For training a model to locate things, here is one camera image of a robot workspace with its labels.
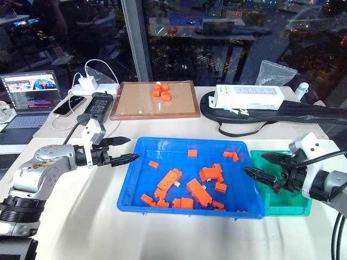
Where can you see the white wall charger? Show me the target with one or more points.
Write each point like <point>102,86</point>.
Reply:
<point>88,82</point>

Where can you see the wooden framed board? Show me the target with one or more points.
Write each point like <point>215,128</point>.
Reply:
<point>135,105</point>

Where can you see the long orange block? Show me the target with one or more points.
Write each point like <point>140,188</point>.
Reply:
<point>168,179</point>

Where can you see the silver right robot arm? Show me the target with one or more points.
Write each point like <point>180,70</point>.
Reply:
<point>337,182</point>

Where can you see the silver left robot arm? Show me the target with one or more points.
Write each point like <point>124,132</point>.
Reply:
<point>51,159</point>

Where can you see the black power adapter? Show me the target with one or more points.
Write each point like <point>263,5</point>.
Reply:
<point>99,105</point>

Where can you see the large orange block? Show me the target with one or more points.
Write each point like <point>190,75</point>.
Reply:
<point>199,193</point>

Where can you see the orange plastic housing part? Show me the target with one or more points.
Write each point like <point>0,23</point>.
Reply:
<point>210,172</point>

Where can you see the square orange block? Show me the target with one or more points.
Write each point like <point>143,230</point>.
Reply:
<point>187,203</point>

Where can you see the green plastic bin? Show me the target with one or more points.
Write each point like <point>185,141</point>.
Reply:
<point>284,201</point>

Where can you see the blue plastic tray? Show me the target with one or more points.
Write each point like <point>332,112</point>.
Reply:
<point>135,187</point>

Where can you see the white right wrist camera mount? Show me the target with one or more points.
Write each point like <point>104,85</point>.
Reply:
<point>306,143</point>

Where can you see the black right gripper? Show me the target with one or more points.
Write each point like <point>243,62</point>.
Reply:
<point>293,176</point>

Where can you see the clear plastic zip bag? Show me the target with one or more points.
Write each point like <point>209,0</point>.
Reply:
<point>273,74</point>

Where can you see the open laptop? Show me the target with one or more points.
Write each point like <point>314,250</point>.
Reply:
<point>27,103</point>

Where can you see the long black bag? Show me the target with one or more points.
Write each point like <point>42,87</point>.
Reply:
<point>298,115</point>

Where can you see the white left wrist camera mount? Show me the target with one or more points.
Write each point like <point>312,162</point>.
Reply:
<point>92,130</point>

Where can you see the small orange block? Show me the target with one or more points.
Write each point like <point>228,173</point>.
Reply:
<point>192,153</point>
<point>219,205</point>
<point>160,193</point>
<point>163,203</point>
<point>153,164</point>
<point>221,187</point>
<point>176,203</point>
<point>147,200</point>

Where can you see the white bottle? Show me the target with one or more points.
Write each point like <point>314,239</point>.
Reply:
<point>301,90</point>

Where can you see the grey window frame post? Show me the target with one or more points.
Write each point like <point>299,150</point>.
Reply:
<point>135,40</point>

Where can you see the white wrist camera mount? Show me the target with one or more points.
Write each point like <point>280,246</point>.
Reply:
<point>306,143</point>
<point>92,130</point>

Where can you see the orange L-shaped plastic part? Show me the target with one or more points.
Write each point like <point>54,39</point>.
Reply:
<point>231,155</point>

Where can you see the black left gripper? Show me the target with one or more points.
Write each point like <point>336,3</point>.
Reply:
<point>101,157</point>

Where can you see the white cardboard box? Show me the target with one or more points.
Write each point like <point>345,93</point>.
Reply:
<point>246,97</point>

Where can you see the white power strip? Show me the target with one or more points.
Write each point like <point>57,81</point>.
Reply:
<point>107,88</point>

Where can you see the black smartphone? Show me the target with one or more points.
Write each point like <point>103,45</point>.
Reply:
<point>69,106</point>

